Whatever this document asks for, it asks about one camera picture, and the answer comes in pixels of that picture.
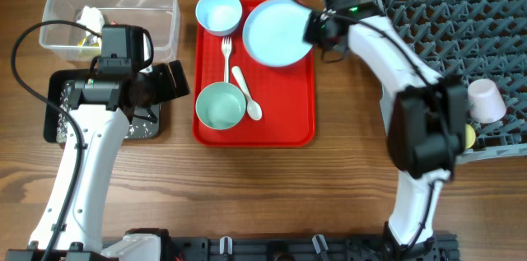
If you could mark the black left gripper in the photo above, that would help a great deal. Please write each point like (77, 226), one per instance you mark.
(167, 90)

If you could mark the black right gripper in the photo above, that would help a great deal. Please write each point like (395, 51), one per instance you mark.
(312, 33)

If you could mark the green bowl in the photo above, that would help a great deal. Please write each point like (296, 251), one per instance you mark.
(220, 106)

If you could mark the light blue plate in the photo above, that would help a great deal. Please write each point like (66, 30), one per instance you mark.
(273, 33)

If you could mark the white plastic spoon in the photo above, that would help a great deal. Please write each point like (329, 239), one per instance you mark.
(253, 108)

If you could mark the light blue bowl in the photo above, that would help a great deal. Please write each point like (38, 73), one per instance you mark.
(219, 17)

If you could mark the yellow snack wrapper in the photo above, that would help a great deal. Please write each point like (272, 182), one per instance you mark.
(91, 41)

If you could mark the white tissue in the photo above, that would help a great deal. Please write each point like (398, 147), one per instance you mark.
(92, 18)

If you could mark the pink plastic cup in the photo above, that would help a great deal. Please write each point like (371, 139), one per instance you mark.
(487, 103)

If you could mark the yellow plastic cup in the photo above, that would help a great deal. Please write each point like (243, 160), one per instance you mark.
(470, 135)

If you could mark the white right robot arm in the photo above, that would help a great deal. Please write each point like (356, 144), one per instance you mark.
(425, 116)

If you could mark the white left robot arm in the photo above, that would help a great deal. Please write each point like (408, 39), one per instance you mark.
(102, 106)

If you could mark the black food waste bin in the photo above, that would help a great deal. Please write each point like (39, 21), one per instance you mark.
(55, 86)

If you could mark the clear plastic waste bin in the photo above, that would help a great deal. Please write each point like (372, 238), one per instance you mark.
(160, 17)

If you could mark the grey dishwasher rack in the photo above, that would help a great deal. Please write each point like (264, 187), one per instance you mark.
(473, 39)

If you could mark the white rice grains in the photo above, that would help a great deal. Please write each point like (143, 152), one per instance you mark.
(138, 129)

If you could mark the white plastic fork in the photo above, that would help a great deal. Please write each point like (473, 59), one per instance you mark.
(226, 48)

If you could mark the red plastic tray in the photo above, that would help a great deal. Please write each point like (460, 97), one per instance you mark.
(286, 95)

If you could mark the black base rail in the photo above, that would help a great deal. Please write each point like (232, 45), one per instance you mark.
(319, 247)

